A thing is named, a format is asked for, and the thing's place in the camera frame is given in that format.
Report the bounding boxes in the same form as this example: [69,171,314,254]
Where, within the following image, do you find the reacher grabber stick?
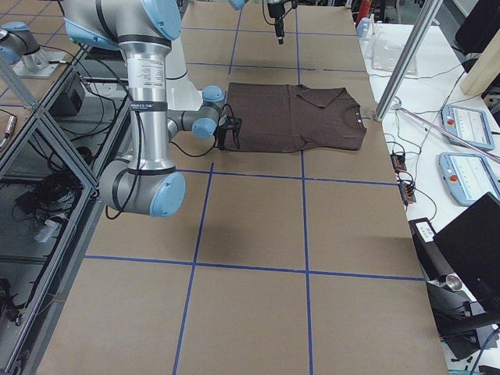
[392,97,500,165]

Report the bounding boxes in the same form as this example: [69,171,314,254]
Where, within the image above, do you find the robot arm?
[227,1,298,45]
[62,1,236,217]

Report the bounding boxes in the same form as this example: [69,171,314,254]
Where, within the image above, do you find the near teach pendant tablet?
[438,152,499,206]

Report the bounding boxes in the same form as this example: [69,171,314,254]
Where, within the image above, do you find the aluminium table frame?
[1,47,129,374]

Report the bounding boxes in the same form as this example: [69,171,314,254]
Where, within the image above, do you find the far teach pendant tablet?
[441,105,495,151]

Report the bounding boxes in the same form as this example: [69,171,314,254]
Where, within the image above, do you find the black monitor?
[434,193,499,311]

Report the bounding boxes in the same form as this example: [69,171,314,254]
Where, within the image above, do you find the teach pendant tablet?
[441,105,495,151]
[438,152,499,206]

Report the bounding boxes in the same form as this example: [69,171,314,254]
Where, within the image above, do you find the red cylinder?
[356,0,372,24]

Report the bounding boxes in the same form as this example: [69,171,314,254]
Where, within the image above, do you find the dark brown t-shirt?
[222,82,366,153]

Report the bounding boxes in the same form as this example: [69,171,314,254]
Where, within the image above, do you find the aluminium frame post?
[374,0,443,122]

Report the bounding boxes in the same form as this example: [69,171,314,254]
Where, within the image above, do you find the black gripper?
[267,3,286,45]
[216,115,242,151]

